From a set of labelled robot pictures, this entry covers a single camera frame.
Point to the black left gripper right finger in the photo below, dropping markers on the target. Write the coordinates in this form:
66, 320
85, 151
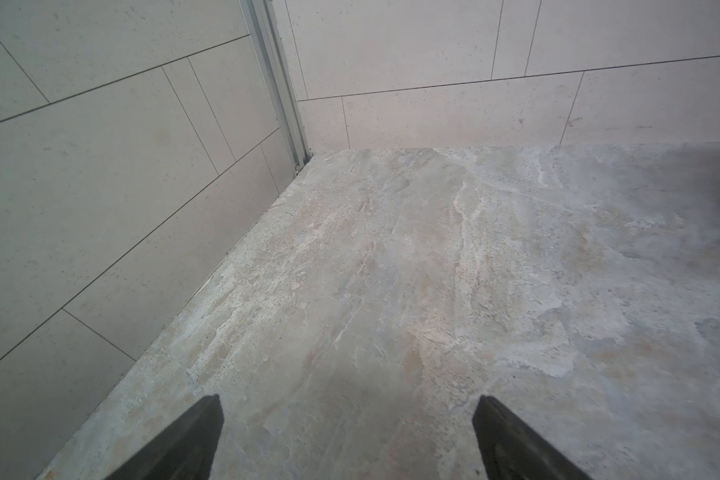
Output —
511, 449

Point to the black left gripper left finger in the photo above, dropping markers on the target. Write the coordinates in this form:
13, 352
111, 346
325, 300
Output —
183, 450

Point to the left corner frame post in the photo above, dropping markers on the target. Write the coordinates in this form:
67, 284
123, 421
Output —
261, 23

